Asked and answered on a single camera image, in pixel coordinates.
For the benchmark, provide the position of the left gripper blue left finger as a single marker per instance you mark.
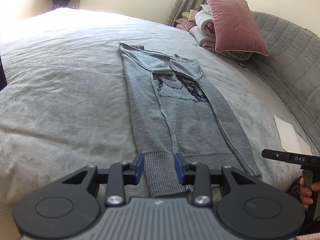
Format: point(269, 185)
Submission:
point(134, 170)

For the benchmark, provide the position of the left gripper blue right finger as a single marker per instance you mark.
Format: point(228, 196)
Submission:
point(182, 167)

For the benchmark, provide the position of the grey knit sweater black pattern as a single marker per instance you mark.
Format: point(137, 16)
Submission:
point(174, 110)

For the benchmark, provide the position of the person's right hand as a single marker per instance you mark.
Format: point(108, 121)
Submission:
point(305, 194)

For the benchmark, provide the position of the white paper sheet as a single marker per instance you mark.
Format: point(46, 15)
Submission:
point(290, 140)

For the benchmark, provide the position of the grey bed sheet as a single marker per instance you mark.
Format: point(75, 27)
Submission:
point(66, 103)

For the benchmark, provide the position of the grey quilted headboard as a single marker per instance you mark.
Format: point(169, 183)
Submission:
point(291, 69)

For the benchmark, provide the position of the small beige trinket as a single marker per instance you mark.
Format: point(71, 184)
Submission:
point(243, 66)

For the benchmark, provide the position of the folded grey pink duvet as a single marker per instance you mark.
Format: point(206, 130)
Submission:
point(204, 33)

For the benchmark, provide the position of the pink velvet pillow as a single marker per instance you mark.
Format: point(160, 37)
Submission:
point(235, 27)

